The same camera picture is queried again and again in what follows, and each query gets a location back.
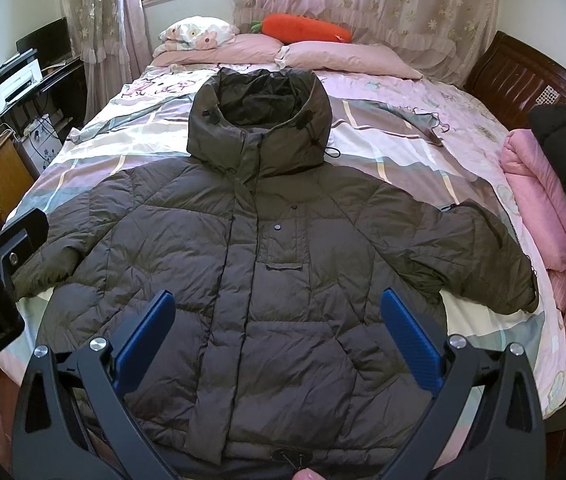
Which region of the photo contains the floral lace curtain left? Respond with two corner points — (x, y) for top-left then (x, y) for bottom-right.
(61, 0), (152, 122)

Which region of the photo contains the white printer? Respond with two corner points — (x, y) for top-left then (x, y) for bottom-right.
(0, 49), (44, 115)

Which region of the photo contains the pink pillow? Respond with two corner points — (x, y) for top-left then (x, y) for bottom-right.
(152, 34), (283, 67)
(274, 41), (423, 80)

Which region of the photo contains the white box under desk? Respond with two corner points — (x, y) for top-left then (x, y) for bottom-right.
(15, 114), (62, 178)

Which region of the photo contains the orange carrot plush pillow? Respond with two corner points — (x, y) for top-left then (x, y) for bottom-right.
(249, 13), (351, 44)

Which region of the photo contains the dark wooden headboard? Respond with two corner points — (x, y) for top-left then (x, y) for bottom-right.
(464, 32), (566, 130)

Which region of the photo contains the floral lace curtain right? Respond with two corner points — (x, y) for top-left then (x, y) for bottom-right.
(231, 0), (499, 86)

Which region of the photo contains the floral white pillow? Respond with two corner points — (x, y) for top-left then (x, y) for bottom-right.
(153, 16), (240, 58)

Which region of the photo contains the pink pillow left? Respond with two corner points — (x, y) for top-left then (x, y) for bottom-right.
(152, 34), (283, 67)

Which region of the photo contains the floral lace curtain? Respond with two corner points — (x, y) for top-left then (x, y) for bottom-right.
(61, 0), (152, 122)
(231, 0), (499, 86)

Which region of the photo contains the folded pink quilt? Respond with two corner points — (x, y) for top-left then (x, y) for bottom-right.
(500, 129), (566, 332)

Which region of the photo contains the black monitor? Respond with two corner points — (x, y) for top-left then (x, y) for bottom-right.
(15, 18), (72, 68)

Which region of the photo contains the dark olive puffer jacket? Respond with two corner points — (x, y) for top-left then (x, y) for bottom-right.
(14, 68), (539, 471)

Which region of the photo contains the pink pillow right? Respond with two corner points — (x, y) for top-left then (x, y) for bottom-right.
(274, 41), (423, 80)

